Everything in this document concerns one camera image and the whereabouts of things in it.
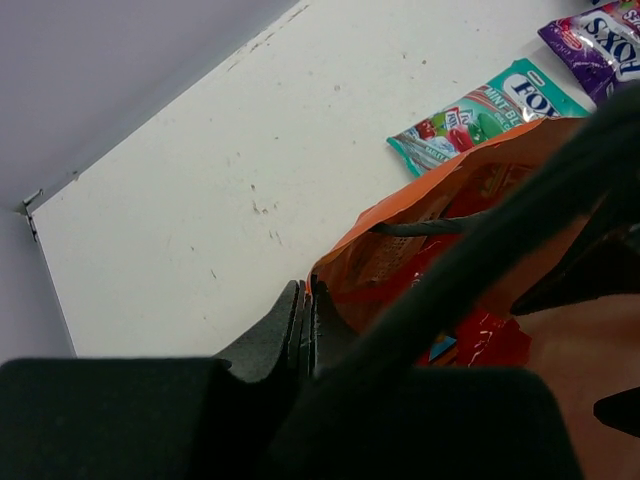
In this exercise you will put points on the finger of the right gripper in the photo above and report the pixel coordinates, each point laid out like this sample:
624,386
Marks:
620,411
610,266

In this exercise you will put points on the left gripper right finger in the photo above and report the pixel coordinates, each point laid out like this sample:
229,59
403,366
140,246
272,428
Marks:
376,414

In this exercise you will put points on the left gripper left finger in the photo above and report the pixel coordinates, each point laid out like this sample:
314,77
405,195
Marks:
153,418

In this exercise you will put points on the orange paper bag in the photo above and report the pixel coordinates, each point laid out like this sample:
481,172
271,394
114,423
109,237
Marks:
583,185

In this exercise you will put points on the green wafer packet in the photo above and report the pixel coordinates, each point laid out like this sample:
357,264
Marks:
520,94

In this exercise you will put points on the purple Fox's candy bag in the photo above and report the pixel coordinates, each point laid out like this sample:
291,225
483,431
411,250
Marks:
599,46

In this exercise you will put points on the red snack packet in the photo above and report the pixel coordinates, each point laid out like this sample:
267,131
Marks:
381,267

